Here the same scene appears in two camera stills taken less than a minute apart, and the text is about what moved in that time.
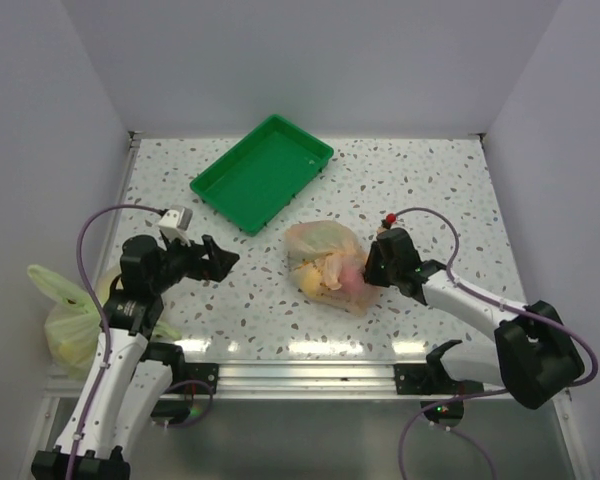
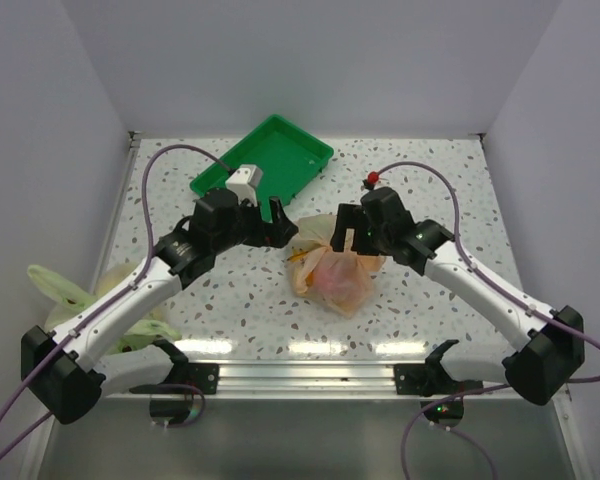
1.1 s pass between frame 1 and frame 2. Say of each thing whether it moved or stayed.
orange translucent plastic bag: stayed
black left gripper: moved
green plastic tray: stayed
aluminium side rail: stayed
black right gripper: moved
